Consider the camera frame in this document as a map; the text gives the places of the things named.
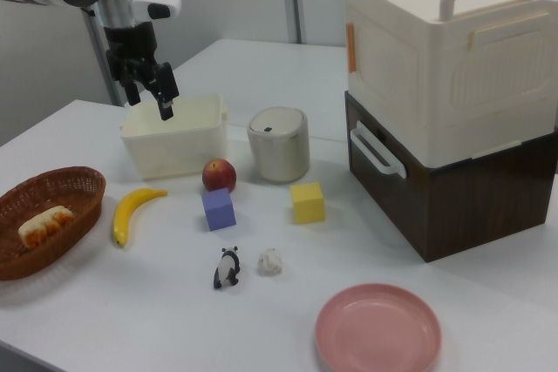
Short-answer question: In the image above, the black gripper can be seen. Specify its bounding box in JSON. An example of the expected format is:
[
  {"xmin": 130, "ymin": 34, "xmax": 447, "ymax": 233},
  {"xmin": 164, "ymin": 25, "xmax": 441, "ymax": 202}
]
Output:
[{"xmin": 103, "ymin": 23, "xmax": 180, "ymax": 122}]

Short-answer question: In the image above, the toy bread loaf orange glaze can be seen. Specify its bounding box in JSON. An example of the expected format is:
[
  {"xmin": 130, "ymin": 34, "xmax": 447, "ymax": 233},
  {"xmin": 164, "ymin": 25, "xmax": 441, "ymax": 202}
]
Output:
[{"xmin": 17, "ymin": 205, "xmax": 76, "ymax": 250}]

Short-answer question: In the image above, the brown oval wicker basket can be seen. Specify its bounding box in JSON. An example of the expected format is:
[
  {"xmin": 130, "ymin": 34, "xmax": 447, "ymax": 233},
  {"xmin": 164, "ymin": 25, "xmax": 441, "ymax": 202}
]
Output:
[{"xmin": 0, "ymin": 166, "xmax": 107, "ymax": 281}]

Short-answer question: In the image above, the cream square plastic tub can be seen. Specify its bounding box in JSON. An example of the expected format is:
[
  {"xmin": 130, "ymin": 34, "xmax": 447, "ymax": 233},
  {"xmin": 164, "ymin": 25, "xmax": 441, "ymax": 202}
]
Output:
[{"xmin": 119, "ymin": 93, "xmax": 231, "ymax": 180}]

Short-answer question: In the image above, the red apple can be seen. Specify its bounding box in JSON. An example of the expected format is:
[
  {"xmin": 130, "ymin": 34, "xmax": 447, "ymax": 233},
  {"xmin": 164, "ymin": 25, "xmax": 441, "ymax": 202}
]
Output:
[{"xmin": 201, "ymin": 158, "xmax": 238, "ymax": 193}]

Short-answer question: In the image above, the yellow banana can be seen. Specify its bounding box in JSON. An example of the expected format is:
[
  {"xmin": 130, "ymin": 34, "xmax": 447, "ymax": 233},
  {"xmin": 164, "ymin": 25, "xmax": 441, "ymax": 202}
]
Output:
[{"xmin": 112, "ymin": 187, "xmax": 169, "ymax": 249}]

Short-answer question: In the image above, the purple cube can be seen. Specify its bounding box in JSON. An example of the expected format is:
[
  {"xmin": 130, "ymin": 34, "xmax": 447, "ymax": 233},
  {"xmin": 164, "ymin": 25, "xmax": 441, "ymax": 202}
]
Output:
[{"xmin": 201, "ymin": 187, "xmax": 238, "ymax": 233}]

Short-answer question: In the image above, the small cream lidded bin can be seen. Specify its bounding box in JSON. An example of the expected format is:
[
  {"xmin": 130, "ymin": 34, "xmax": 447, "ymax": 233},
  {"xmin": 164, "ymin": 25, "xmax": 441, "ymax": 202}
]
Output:
[{"xmin": 247, "ymin": 105, "xmax": 311, "ymax": 185}]

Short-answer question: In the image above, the yellow cube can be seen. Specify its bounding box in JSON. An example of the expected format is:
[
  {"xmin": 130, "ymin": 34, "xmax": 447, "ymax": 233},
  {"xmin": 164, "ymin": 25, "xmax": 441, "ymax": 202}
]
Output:
[{"xmin": 289, "ymin": 181, "xmax": 327, "ymax": 225}]

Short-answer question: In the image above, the panda figurine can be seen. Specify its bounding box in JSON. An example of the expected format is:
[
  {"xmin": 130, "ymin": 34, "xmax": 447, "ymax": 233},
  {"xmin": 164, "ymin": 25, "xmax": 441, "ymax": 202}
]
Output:
[{"xmin": 212, "ymin": 246, "xmax": 242, "ymax": 290}]

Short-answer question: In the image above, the orange box latch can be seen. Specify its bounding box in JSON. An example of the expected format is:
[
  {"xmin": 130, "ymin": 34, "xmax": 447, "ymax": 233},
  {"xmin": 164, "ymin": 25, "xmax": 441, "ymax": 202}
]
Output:
[{"xmin": 345, "ymin": 22, "xmax": 358, "ymax": 73}]

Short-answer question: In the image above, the small white crumpled lump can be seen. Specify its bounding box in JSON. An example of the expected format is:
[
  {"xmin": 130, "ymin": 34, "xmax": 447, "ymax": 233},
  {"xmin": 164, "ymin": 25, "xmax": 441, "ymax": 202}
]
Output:
[{"xmin": 256, "ymin": 247, "xmax": 283, "ymax": 277}]

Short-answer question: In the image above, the pink plate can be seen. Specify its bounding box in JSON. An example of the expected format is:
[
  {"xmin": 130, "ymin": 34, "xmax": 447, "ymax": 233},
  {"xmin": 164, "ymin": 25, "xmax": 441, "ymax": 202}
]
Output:
[{"xmin": 315, "ymin": 283, "xmax": 443, "ymax": 372}]

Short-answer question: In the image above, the white drawer handle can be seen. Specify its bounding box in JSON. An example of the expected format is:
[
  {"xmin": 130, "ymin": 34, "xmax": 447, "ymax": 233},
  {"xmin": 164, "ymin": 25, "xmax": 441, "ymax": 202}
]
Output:
[{"xmin": 349, "ymin": 120, "xmax": 407, "ymax": 179}]

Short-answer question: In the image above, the white appliance with handle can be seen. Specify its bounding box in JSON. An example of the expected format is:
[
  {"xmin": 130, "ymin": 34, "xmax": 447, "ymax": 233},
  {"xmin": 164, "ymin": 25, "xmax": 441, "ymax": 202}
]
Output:
[{"xmin": 344, "ymin": 89, "xmax": 558, "ymax": 264}]

